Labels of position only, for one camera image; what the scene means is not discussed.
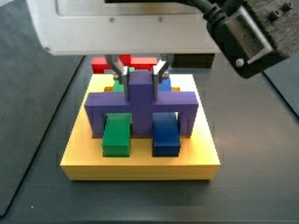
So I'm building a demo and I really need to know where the black camera cable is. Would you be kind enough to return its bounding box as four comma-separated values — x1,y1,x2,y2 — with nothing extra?
104,0,230,27

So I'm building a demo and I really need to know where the red E-shaped block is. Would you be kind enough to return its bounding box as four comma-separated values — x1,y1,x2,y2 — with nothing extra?
91,54,157,74

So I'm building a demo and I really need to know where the purple E-shaped block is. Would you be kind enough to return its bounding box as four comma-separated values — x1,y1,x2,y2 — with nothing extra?
84,71,199,137

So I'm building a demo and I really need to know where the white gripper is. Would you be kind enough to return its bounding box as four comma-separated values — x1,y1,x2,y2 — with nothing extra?
25,0,219,100

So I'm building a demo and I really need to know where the yellow slotted board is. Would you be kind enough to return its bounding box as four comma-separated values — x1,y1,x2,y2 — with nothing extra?
59,73,222,182

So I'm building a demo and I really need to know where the blue long bar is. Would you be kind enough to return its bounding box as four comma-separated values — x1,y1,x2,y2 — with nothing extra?
151,76,183,158

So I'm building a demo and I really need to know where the green long bar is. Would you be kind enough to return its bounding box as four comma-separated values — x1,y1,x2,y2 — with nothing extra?
100,66,136,158

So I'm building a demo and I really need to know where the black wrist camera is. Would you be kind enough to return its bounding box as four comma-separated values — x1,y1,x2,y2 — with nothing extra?
205,0,299,79

